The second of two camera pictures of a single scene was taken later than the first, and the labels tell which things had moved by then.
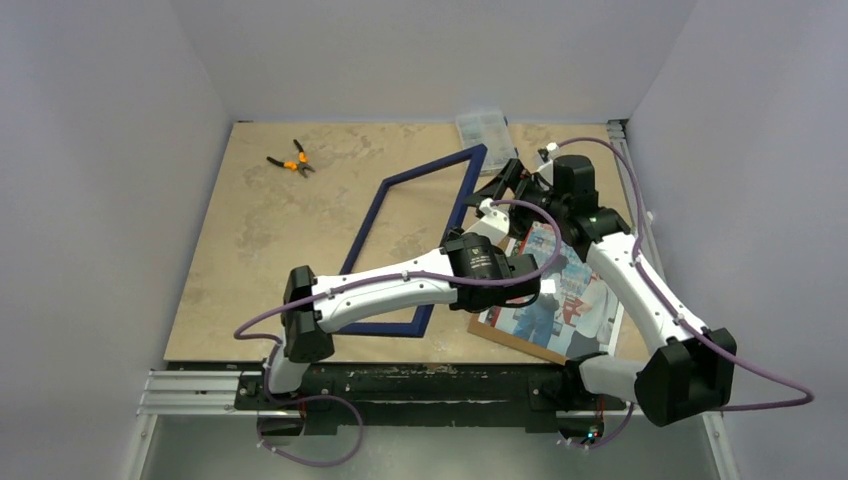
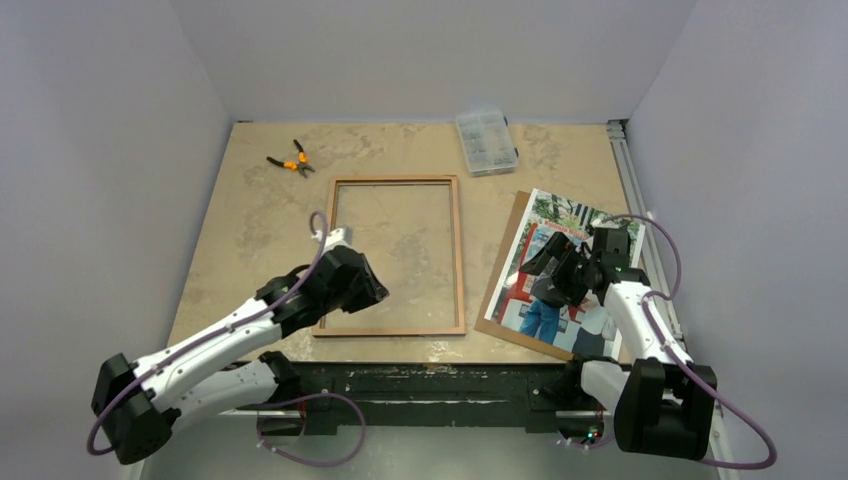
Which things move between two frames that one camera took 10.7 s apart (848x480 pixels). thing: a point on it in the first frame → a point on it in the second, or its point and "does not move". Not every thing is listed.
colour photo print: (576, 312) does not move
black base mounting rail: (391, 393) does not move
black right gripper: (511, 183) → (566, 263)
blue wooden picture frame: (418, 324) → (460, 329)
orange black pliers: (301, 166) does not move
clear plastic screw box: (488, 128) does not move
